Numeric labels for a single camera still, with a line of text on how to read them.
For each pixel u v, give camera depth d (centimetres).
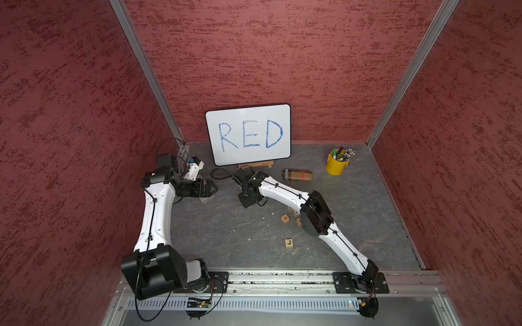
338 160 100
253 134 99
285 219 87
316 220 61
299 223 63
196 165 71
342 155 103
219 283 70
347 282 74
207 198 95
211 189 70
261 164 105
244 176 77
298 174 103
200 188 67
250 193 71
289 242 81
